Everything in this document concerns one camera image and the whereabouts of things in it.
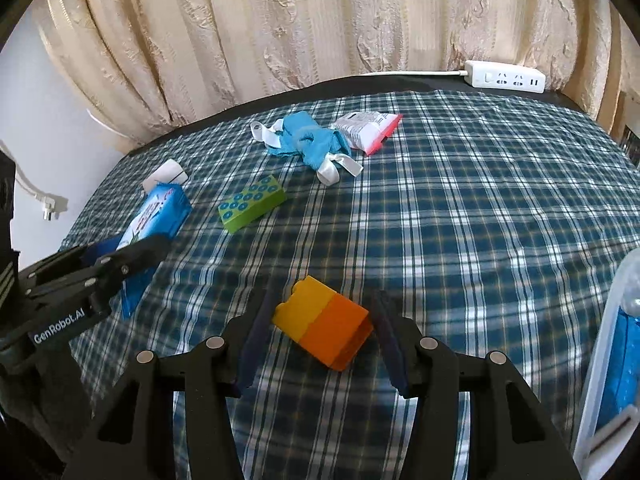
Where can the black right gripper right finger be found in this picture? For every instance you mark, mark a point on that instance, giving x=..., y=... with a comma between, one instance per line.
x=511, y=435

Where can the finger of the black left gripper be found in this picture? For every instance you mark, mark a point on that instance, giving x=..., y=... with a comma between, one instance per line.
x=102, y=261

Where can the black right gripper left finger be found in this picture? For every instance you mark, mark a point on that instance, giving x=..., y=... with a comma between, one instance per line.
x=132, y=434

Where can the blue snack bar wrapper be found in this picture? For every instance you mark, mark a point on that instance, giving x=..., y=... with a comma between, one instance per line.
x=622, y=379

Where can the green blue toy brick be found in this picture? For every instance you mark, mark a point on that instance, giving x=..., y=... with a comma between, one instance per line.
x=242, y=208

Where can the orange yellow toy brick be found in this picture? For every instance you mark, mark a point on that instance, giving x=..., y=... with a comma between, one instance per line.
x=329, y=326

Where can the light blue cloth pouch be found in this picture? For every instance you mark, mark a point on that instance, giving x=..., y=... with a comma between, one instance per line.
x=321, y=149

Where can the red white snack packet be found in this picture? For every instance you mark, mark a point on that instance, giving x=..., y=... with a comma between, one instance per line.
x=367, y=131

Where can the white medicine box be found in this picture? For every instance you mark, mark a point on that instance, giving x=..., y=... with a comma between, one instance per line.
x=609, y=441

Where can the clear plastic round tray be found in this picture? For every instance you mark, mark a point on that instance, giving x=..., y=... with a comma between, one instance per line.
x=623, y=294

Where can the blue plaid bed cloth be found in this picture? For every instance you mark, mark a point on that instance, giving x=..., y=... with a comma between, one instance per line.
x=496, y=222

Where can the beige patterned curtain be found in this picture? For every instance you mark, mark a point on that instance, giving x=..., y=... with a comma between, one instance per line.
x=146, y=67

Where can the white power strip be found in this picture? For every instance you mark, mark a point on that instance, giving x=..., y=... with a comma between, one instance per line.
x=493, y=75

